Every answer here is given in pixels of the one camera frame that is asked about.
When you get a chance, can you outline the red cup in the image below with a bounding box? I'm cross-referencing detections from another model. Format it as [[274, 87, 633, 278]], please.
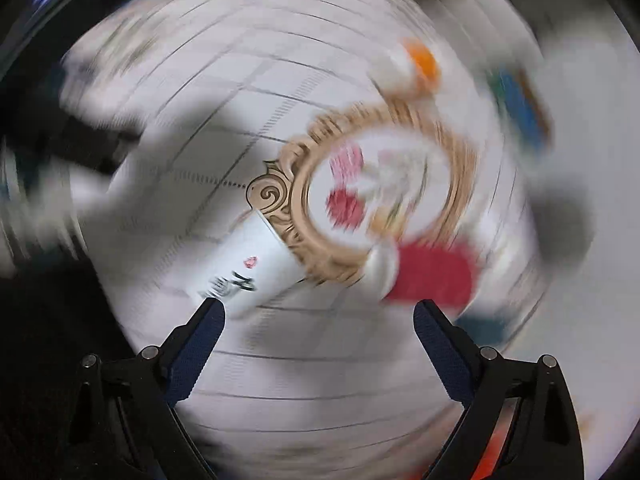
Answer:
[[365, 240, 483, 311]]

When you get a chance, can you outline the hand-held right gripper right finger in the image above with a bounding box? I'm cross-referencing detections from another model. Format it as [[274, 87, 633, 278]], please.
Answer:
[[413, 299, 586, 480]]

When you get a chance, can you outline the white printed paper cup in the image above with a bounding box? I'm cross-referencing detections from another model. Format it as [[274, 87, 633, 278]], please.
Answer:
[[197, 209, 306, 319]]

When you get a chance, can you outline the blue and brown object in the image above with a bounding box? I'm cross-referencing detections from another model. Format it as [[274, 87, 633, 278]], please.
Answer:
[[487, 67, 553, 153]]

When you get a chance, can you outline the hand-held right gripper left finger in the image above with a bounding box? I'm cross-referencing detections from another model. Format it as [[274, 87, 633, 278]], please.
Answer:
[[68, 297, 227, 480]]

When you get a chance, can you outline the orange and white cup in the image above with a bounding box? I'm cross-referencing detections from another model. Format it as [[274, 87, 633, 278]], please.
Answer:
[[372, 37, 443, 101]]

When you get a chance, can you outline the white gridded printed mat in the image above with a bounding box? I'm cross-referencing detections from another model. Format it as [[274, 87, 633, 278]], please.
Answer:
[[60, 0, 556, 456]]

